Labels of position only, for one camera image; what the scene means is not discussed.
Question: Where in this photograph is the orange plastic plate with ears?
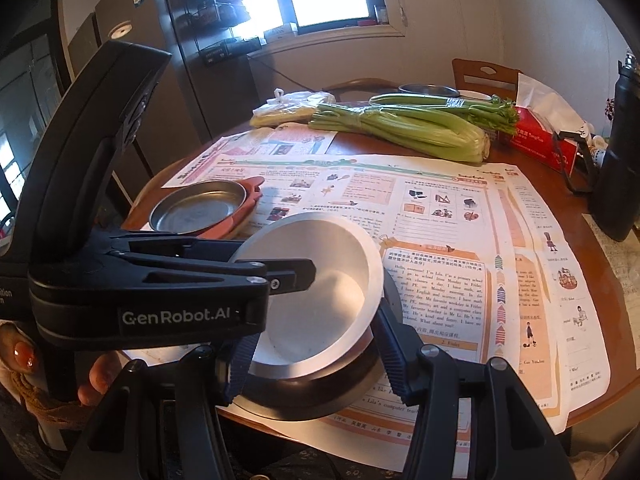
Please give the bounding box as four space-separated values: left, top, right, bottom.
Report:
122 175 266 240

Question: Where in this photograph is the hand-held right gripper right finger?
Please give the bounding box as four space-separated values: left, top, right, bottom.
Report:
372 305 576 480

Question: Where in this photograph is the large spread newspaper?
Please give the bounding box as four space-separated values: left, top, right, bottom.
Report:
130 152 612 436

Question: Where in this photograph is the glass door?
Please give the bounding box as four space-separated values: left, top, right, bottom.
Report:
0 35 66 241

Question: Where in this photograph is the small steel plate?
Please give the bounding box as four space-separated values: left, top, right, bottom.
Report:
148 181 248 235

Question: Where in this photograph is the red tissue box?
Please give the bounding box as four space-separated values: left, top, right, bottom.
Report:
505 72 591 175

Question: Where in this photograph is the dark grey refrigerator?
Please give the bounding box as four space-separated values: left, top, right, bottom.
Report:
60 0 251 181

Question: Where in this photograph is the black thermos bottle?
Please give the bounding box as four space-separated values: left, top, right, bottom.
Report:
587 50 640 242

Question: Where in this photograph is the small steel bowl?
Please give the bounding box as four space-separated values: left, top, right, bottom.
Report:
398 83 460 98

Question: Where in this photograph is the leafy celery bunch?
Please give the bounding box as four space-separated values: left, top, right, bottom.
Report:
368 92 519 136

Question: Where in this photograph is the black hanging storage rack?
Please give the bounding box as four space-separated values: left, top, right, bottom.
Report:
165 0 266 68

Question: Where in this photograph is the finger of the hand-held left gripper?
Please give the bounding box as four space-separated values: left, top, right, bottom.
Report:
125 257 317 295
95 230 248 263

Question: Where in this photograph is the curved wooden chair back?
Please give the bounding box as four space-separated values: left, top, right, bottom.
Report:
320 78 401 103

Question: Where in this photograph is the thick celery bunch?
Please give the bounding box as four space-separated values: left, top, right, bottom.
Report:
307 105 493 163

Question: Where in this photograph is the black strap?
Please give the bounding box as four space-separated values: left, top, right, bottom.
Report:
552 127 598 196

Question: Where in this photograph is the plastic bag of yellow vegetables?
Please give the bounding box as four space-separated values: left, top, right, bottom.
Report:
250 89 337 128

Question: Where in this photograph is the person's left hand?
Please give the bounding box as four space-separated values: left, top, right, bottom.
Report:
0 330 122 408

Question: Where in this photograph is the newspaper with pink masthead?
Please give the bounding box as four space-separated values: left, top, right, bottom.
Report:
163 122 340 188

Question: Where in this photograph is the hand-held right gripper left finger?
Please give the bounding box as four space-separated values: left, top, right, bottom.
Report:
75 332 261 480

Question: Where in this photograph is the wooden chair with cutout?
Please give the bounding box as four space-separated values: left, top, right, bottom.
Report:
451 58 522 98

